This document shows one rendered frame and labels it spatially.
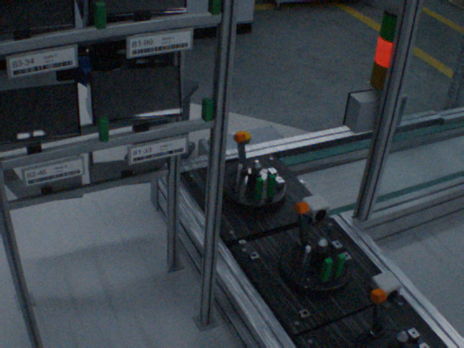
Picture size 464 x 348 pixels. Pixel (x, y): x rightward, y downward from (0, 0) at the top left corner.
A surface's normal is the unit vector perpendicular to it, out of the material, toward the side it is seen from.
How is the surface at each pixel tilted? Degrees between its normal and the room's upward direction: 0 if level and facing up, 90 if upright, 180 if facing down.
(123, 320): 0
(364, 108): 90
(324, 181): 0
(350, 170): 0
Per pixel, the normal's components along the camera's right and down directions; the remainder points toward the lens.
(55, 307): 0.07, -0.81
